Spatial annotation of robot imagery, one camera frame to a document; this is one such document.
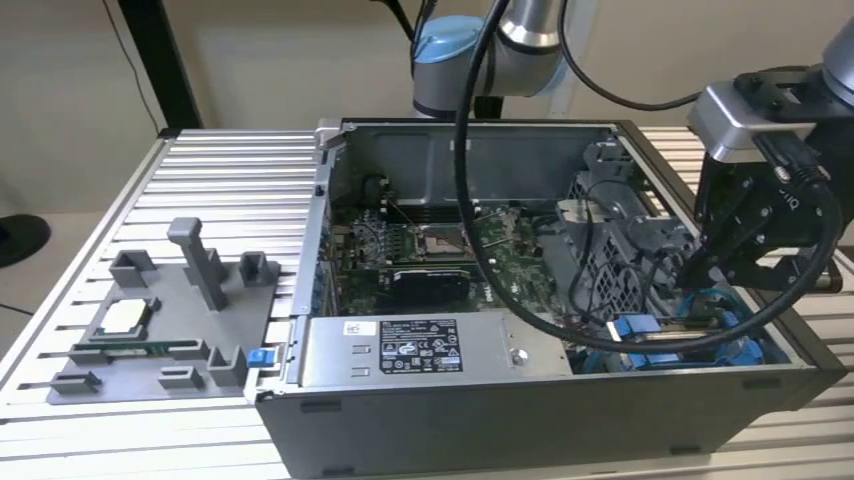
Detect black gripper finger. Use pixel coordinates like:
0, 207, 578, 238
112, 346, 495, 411
680, 199, 770, 291
737, 252, 833, 294

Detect light blue data wire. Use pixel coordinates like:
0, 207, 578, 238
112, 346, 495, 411
678, 286, 741, 324

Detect hard disk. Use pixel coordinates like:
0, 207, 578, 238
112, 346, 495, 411
610, 294, 766, 374

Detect metal disk bay cage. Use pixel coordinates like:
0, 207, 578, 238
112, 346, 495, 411
539, 143, 769, 344

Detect green Dell motherboard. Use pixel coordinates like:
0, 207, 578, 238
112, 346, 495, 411
326, 199, 563, 321

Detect CPU socket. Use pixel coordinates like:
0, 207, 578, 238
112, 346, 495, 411
411, 223, 470, 257

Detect black graphics card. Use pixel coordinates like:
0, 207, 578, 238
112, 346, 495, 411
390, 268, 475, 304

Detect dark grey PC case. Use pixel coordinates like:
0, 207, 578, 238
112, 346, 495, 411
243, 118, 849, 480

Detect thin metal locking lever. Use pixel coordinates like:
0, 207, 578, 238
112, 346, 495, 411
389, 198, 430, 227

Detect silver power supply unit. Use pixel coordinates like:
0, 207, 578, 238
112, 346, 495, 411
299, 315, 575, 389

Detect grey parts rack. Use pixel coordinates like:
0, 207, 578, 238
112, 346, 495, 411
44, 217, 287, 406

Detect green RAM stick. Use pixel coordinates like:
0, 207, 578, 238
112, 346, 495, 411
72, 341, 203, 358

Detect silver CPU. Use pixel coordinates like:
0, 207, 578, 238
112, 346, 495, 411
98, 301, 151, 335

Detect black round floor object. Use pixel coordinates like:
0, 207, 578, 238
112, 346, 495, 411
0, 213, 54, 269

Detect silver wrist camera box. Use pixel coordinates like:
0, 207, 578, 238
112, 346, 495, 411
686, 82, 818, 164

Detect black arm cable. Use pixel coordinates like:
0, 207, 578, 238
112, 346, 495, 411
558, 29, 710, 110

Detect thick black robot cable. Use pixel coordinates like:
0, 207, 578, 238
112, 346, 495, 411
453, 0, 845, 354

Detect black frame post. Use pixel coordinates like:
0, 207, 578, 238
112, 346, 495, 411
116, 0, 206, 132

